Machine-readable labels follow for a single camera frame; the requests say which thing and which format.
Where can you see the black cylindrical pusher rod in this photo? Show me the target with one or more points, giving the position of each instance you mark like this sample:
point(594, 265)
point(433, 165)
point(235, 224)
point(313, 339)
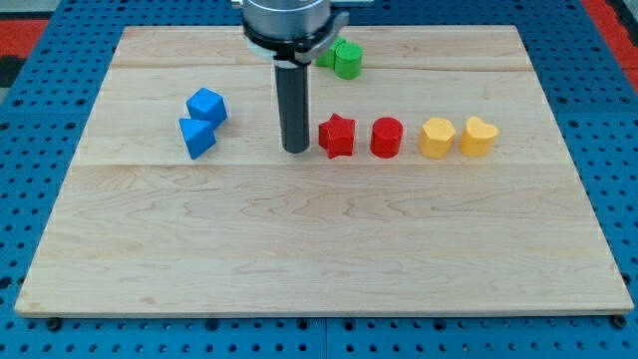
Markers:
point(293, 108)

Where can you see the red star block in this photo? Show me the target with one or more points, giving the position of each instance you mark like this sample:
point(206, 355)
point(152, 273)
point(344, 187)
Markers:
point(337, 136)

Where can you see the green block behind arm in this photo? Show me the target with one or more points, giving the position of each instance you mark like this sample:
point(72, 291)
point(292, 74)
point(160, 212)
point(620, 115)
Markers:
point(327, 60)

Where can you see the green cylinder block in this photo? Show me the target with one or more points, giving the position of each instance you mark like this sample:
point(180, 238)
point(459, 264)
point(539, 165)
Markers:
point(348, 60)

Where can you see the blue cube block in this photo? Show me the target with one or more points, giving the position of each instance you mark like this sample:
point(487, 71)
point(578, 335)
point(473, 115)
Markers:
point(206, 105)

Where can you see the red cylinder block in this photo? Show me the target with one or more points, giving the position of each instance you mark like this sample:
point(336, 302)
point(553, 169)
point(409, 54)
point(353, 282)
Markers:
point(386, 138)

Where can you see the blue triangle block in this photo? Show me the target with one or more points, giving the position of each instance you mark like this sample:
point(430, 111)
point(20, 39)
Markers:
point(198, 136)

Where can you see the yellow hexagon block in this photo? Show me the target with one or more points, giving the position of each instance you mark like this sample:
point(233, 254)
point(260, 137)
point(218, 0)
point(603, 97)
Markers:
point(437, 137)

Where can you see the light wooden board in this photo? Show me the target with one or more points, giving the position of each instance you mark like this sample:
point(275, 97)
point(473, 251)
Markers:
point(139, 229)

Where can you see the yellow heart block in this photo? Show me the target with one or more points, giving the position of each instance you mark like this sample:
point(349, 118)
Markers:
point(478, 137)

